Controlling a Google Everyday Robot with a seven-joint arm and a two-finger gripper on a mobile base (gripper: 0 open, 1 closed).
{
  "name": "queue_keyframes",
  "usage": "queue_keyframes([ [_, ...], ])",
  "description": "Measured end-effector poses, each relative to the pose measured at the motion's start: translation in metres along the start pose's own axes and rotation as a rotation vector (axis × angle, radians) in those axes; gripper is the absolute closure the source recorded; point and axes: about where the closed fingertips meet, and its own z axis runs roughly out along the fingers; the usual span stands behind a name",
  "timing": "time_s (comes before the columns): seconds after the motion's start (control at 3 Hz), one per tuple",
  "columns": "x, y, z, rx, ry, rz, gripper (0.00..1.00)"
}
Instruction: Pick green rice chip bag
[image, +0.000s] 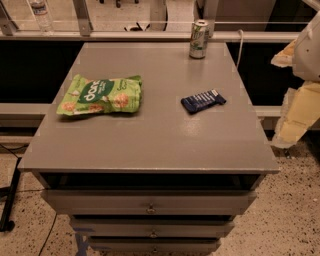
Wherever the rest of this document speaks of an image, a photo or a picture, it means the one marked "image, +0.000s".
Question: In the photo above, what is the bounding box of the blue snack bar wrapper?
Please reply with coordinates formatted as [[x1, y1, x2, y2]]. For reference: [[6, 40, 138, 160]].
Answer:
[[181, 89, 226, 114]]

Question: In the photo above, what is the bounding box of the top grey drawer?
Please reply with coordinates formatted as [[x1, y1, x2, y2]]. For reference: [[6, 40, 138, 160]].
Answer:
[[41, 190, 257, 216]]

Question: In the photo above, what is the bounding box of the white cable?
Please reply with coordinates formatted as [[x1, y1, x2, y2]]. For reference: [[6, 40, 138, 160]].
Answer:
[[235, 29, 245, 68]]

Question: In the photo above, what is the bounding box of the black floor cable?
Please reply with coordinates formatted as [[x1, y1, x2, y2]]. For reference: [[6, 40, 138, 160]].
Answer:
[[0, 142, 29, 160]]

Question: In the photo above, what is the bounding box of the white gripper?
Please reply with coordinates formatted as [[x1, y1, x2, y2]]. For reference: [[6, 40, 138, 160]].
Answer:
[[271, 11, 320, 149]]

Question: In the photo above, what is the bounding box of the middle grey drawer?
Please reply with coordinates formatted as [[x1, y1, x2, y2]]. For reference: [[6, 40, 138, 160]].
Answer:
[[70, 219, 234, 238]]

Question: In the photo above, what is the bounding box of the black stand leg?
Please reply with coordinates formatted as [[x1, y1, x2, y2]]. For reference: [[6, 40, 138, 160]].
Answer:
[[0, 157, 21, 232]]

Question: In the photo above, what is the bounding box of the green white soda can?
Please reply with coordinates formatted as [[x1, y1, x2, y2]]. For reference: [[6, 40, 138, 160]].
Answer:
[[189, 20, 209, 59]]

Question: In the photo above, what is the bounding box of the grey drawer cabinet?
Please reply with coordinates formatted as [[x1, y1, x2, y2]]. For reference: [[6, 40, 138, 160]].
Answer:
[[18, 41, 281, 256]]

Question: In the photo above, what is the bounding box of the grey drawer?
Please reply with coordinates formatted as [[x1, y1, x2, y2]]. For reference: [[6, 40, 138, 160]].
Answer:
[[88, 238, 221, 253], [70, 219, 234, 238], [41, 190, 257, 216]]

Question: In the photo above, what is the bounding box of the green rice chip bag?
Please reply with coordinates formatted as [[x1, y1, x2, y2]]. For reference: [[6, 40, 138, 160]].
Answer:
[[56, 74, 142, 116]]

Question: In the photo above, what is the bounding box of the bottom grey drawer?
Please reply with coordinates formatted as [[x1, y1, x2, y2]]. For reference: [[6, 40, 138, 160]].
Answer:
[[88, 238, 221, 253]]

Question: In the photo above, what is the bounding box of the clear plastic water bottle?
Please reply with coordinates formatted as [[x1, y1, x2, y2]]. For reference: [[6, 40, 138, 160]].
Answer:
[[28, 0, 54, 35]]

